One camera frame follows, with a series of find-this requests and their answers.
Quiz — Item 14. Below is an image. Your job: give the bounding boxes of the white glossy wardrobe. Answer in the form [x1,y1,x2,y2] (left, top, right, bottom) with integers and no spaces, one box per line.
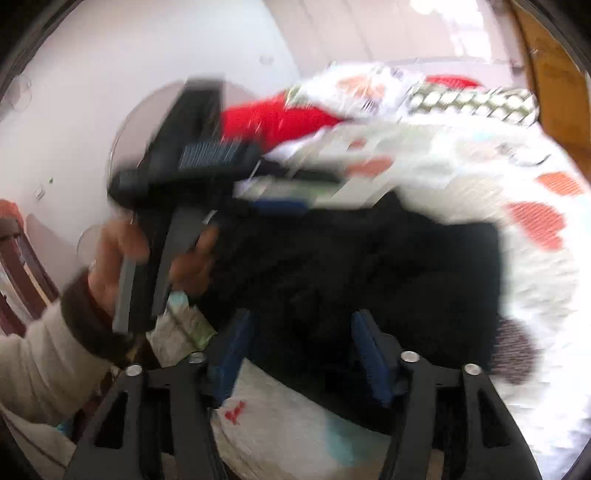
[264,1,522,75]

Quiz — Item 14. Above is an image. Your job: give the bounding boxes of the left hand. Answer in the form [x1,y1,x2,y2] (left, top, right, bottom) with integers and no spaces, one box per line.
[87,216,221,319]

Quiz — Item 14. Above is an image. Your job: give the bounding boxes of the black pants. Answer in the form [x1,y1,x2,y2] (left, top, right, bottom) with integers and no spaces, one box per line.
[193,191,505,437]

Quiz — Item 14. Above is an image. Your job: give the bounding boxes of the left forearm beige sleeve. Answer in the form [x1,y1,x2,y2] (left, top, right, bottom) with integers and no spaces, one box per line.
[1,270,132,425]

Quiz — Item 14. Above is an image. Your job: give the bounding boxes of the round beige headboard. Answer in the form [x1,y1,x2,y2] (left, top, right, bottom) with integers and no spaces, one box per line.
[105,78,260,188]

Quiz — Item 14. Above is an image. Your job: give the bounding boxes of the olive green patterned bolster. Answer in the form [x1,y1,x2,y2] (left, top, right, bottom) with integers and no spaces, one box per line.
[407,83,540,126]

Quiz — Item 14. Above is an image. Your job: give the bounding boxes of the wooden door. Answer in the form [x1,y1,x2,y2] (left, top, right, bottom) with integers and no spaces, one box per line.
[512,1,590,177]

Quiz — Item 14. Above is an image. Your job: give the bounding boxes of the red long Christmas pillow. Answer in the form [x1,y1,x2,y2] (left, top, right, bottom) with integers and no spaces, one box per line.
[222,74,481,152]

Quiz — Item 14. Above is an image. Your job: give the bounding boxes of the heart patterned quilt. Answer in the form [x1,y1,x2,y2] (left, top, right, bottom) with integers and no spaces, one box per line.
[147,117,591,480]

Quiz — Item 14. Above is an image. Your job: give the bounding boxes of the white floral pillow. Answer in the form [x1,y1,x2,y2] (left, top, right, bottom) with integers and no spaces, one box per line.
[284,62,426,119]

